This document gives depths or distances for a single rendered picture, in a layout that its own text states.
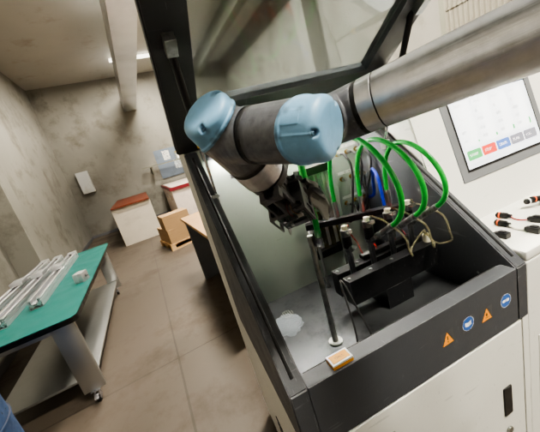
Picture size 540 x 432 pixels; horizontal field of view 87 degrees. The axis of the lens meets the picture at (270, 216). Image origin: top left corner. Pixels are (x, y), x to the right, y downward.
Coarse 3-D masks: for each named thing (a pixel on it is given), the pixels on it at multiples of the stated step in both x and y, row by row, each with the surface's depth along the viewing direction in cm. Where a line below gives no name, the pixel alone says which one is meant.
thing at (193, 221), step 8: (192, 216) 327; (200, 216) 315; (192, 224) 287; (200, 224) 278; (192, 232) 338; (200, 232) 251; (192, 240) 339; (200, 240) 343; (200, 248) 344; (208, 248) 349; (200, 256) 345; (208, 256) 350; (208, 264) 351; (216, 264) 356; (208, 272) 352; (216, 272) 357
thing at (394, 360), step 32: (480, 288) 69; (512, 288) 73; (416, 320) 65; (448, 320) 67; (480, 320) 71; (512, 320) 76; (352, 352) 61; (384, 352) 61; (416, 352) 65; (448, 352) 69; (320, 384) 56; (352, 384) 59; (384, 384) 63; (416, 384) 66; (320, 416) 58; (352, 416) 61
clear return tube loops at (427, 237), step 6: (420, 204) 89; (372, 216) 86; (444, 216) 82; (396, 228) 81; (402, 234) 79; (420, 234) 89; (426, 234) 89; (450, 234) 83; (426, 240) 91; (432, 240) 81; (450, 240) 84; (408, 246) 79; (432, 246) 82
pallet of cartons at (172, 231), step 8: (184, 208) 522; (160, 216) 511; (168, 216) 500; (176, 216) 508; (184, 216) 517; (160, 224) 520; (168, 224) 501; (176, 224) 509; (184, 224) 518; (160, 232) 540; (168, 232) 501; (176, 232) 509; (184, 232) 519; (160, 240) 558; (168, 240) 515; (176, 240) 510; (184, 240) 550; (168, 248) 532; (176, 248) 510
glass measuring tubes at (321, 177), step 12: (312, 168) 104; (324, 168) 105; (312, 180) 105; (324, 180) 109; (324, 192) 108; (324, 228) 110; (336, 228) 115; (324, 240) 112; (336, 240) 116; (324, 252) 111; (336, 252) 113
